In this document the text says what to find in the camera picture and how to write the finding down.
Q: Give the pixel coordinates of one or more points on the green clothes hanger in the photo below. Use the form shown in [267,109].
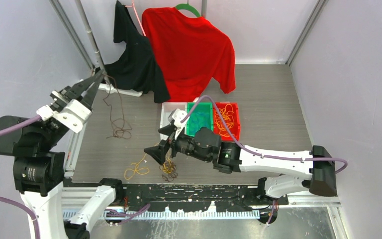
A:
[188,7]

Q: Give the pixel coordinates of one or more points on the aluminium frame rail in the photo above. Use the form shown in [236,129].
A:
[78,196]

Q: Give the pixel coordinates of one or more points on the green plastic bin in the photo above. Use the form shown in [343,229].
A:
[202,116]

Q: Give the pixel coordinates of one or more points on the white clothes rack stand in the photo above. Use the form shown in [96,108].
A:
[108,87]

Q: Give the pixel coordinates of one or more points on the red t-shirt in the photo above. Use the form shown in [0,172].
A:
[190,52]

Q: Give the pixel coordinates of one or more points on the black t-shirt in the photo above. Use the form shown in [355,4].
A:
[137,68]

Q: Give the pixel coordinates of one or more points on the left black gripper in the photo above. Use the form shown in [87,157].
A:
[67,92]

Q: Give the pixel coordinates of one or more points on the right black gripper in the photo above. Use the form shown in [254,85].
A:
[158,152]

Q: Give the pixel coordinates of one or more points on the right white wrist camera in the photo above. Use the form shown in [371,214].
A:
[179,118]

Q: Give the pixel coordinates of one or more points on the red plastic bin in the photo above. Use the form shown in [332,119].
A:
[230,114]

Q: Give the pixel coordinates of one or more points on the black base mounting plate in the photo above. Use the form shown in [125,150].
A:
[196,198]

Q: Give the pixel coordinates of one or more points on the pink clothes hanger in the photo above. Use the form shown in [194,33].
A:
[137,16]

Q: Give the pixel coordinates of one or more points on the white plastic bin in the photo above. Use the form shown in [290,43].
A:
[167,108]

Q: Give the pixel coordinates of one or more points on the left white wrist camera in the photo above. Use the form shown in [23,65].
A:
[74,116]

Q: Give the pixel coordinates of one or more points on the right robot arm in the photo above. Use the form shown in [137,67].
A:
[311,170]

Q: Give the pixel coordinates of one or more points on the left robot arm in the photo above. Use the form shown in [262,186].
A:
[38,171]

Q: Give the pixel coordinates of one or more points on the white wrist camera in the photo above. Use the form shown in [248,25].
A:
[179,118]
[74,116]

